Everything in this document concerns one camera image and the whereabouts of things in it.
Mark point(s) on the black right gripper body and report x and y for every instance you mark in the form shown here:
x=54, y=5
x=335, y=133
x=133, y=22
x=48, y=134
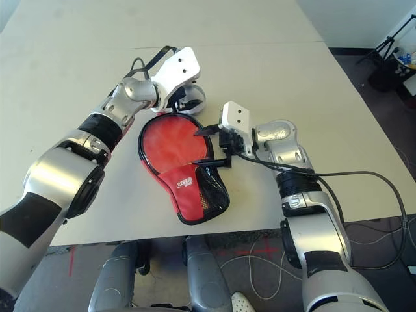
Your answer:
x=229, y=139

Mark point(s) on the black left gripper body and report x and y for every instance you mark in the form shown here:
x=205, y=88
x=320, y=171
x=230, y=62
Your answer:
x=181, y=97

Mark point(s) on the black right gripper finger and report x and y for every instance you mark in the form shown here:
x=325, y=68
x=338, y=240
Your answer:
x=208, y=131
x=211, y=162

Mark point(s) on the white plastic bag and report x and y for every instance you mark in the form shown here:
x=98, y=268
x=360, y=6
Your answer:
x=199, y=97

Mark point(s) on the red black paddle case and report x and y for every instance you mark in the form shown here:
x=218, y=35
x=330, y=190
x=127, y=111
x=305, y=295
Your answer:
x=182, y=201

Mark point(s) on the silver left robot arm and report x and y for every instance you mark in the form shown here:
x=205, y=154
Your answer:
x=65, y=182

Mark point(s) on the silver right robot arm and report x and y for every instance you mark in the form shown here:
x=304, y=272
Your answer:
x=325, y=227

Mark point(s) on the grey right robot leg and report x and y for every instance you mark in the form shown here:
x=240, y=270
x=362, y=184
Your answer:
x=204, y=279

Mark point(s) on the grey robot leg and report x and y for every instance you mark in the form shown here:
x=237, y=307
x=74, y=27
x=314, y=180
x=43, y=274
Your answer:
x=204, y=279
x=113, y=282

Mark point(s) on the white perforated shoe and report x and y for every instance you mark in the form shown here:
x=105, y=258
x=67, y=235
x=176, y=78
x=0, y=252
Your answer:
x=242, y=302

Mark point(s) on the grey left robot leg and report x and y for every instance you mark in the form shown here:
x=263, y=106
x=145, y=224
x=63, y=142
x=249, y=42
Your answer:
x=113, y=282

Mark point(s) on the black bin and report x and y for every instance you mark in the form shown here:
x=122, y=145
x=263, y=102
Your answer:
x=385, y=76

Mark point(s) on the red tape line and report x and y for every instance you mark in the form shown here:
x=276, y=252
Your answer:
x=72, y=263

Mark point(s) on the black tripod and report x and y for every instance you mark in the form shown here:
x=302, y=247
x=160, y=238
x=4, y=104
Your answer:
x=386, y=44

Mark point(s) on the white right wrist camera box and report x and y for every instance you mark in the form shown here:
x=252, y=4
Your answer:
x=235, y=117

